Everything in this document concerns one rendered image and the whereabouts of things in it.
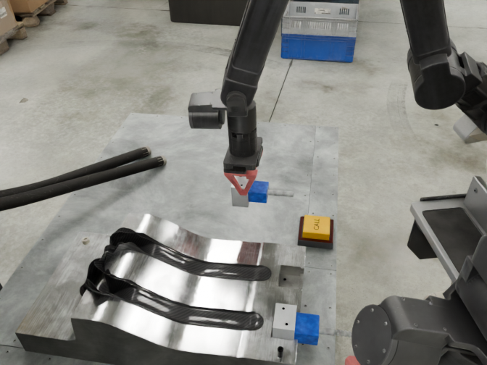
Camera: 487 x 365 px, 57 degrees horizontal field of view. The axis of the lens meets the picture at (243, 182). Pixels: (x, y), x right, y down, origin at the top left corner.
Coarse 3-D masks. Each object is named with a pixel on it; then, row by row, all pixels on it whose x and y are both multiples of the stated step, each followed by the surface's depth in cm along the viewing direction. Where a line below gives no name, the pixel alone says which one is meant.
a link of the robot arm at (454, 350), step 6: (444, 348) 41; (450, 348) 41; (456, 348) 41; (444, 354) 42; (450, 354) 42; (456, 354) 42; (462, 354) 41; (468, 354) 42; (474, 354) 42; (444, 360) 42; (450, 360) 42; (456, 360) 42; (462, 360) 41; (468, 360) 41; (474, 360) 41
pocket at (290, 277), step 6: (282, 270) 89; (288, 270) 89; (294, 270) 88; (300, 270) 88; (282, 276) 89; (288, 276) 89; (294, 276) 89; (300, 276) 88; (282, 282) 88; (288, 282) 88; (294, 282) 88; (300, 282) 86
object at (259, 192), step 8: (232, 184) 97; (240, 184) 97; (256, 184) 98; (264, 184) 98; (232, 192) 97; (248, 192) 96; (256, 192) 96; (264, 192) 96; (272, 192) 97; (280, 192) 97; (288, 192) 97; (232, 200) 98; (240, 200) 98; (248, 200) 98; (256, 200) 97; (264, 200) 97
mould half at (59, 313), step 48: (96, 240) 99; (192, 240) 93; (48, 288) 89; (192, 288) 85; (240, 288) 84; (288, 288) 84; (48, 336) 80; (96, 336) 77; (144, 336) 75; (192, 336) 77; (240, 336) 76
